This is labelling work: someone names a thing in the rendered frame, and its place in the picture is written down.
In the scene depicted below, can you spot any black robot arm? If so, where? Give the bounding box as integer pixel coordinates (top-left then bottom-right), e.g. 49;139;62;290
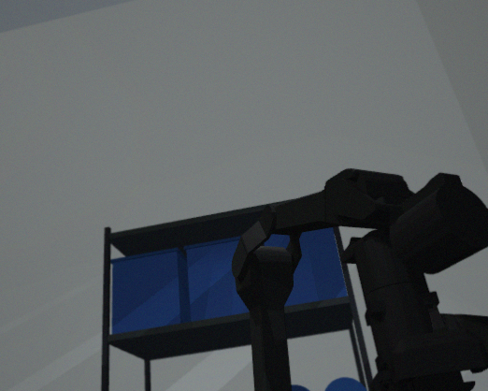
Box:
232;168;488;391

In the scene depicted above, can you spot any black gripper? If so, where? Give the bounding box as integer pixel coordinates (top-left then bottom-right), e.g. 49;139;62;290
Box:
365;282;488;391

